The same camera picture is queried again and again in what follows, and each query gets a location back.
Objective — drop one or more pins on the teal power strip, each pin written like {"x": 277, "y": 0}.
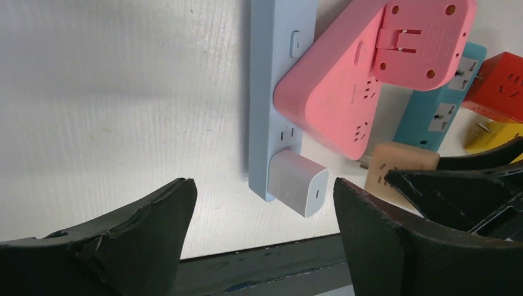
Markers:
{"x": 429, "y": 114}

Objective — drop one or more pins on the red cube plug adapter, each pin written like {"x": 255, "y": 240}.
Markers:
{"x": 496, "y": 92}

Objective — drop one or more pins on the pink square plug adapter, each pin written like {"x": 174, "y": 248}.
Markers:
{"x": 420, "y": 43}

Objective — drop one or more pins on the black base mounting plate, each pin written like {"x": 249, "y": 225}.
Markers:
{"x": 302, "y": 267}

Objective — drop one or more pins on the white USB charger block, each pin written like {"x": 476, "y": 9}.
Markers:
{"x": 298, "y": 182}

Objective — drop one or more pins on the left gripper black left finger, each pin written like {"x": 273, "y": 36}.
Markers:
{"x": 133, "y": 250}

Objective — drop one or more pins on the yellow cube plug adapter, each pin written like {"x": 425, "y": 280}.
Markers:
{"x": 485, "y": 136}

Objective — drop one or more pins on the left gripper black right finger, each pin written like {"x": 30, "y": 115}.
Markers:
{"x": 391, "y": 251}

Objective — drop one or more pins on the beige wooden cube adapter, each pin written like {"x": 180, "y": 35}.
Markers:
{"x": 395, "y": 156}

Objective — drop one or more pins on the pink triangular plug adapter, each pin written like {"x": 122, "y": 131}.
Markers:
{"x": 332, "y": 92}

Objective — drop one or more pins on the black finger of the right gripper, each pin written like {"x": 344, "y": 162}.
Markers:
{"x": 479, "y": 193}

